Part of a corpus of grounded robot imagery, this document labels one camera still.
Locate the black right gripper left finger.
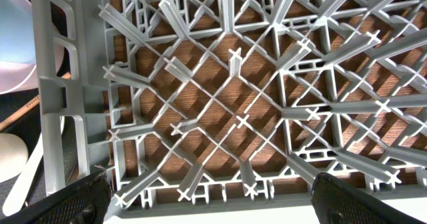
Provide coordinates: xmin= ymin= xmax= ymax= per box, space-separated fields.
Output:
xmin=1 ymin=170 xmax=112 ymax=224

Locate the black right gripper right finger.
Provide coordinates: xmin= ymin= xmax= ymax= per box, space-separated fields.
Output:
xmin=311 ymin=172 xmax=421 ymax=224

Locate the small pink saucer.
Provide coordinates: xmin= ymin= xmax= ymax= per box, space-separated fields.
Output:
xmin=0 ymin=0 xmax=66 ymax=95

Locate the white paper cup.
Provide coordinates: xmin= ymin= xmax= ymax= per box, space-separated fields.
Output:
xmin=0 ymin=133 xmax=29 ymax=182

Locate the blue plastic cup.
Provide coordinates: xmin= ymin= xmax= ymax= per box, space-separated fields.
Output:
xmin=1 ymin=0 xmax=35 ymax=65

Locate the grey dishwasher rack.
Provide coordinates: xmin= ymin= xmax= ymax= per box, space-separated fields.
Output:
xmin=31 ymin=0 xmax=426 ymax=221

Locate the white plastic fork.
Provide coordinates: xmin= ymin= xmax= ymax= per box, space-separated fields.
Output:
xmin=2 ymin=115 xmax=66 ymax=217

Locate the wooden chopstick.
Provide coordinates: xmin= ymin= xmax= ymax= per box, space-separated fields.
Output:
xmin=0 ymin=71 xmax=71 ymax=132

